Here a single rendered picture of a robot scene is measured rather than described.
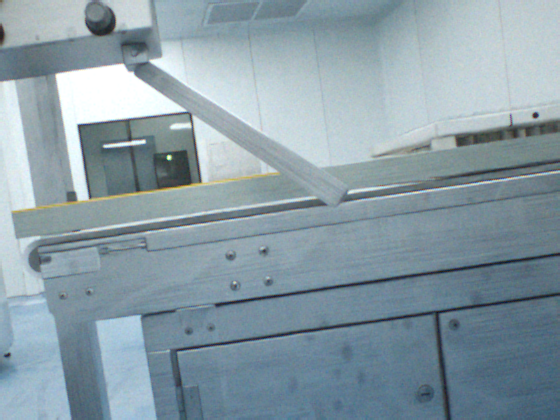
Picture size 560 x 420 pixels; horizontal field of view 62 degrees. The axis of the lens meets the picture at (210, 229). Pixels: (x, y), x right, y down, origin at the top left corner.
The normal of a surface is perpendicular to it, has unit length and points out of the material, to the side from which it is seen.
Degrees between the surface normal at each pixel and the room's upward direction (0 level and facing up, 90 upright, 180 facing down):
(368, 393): 90
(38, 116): 90
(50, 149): 90
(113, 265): 90
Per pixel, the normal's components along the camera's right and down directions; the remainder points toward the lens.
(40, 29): 0.00, 0.05
